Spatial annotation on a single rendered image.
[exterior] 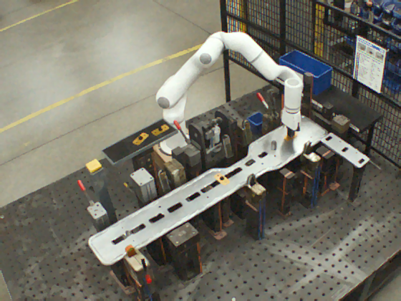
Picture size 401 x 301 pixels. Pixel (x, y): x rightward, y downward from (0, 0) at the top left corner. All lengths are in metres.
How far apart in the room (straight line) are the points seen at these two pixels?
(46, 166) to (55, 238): 1.64
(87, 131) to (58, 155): 0.38
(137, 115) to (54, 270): 2.34
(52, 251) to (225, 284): 0.94
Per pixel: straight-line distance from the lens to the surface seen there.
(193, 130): 2.30
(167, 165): 2.25
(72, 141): 4.33
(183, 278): 2.21
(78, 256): 2.47
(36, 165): 4.23
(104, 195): 2.33
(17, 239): 2.69
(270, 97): 2.46
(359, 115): 2.68
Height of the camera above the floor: 2.60
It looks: 41 degrees down
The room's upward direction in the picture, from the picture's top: 6 degrees counter-clockwise
